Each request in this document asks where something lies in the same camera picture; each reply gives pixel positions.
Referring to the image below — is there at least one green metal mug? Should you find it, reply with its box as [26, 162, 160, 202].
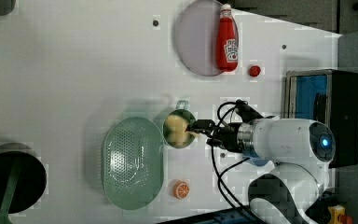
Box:
[162, 100, 198, 148]

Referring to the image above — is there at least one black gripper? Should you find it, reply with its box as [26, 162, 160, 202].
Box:
[186, 119, 241, 153]

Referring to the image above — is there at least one red ketchup bottle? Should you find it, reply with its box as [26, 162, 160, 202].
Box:
[215, 4, 238, 72]

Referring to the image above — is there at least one blue bowl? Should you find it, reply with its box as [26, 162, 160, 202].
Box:
[249, 158, 268, 167]

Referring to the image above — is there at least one red strawberry toy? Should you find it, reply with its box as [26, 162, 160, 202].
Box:
[249, 65, 261, 77]

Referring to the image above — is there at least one green oval colander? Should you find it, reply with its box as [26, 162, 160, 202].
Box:
[101, 117, 164, 210]

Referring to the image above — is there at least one dark blue frame rail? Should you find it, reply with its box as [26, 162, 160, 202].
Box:
[159, 207, 266, 224]

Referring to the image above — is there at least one green slotted spatula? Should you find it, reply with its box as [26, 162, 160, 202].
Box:
[0, 153, 21, 224]

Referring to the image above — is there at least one grey round plate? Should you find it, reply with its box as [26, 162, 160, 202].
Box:
[175, 0, 239, 77]

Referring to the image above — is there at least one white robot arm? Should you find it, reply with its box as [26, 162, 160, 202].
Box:
[186, 118, 336, 224]

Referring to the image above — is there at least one peeled yellow banana toy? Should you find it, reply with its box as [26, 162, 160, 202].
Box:
[165, 115, 200, 147]

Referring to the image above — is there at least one black toaster oven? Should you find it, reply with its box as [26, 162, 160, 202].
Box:
[283, 69, 358, 168]

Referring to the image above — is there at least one orange slice toy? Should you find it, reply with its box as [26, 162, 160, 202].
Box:
[172, 181, 190, 200]

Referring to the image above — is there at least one yellow red button box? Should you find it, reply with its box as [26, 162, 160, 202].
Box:
[328, 205, 353, 224]

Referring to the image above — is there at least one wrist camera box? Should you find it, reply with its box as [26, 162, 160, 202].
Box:
[235, 100, 264, 123]

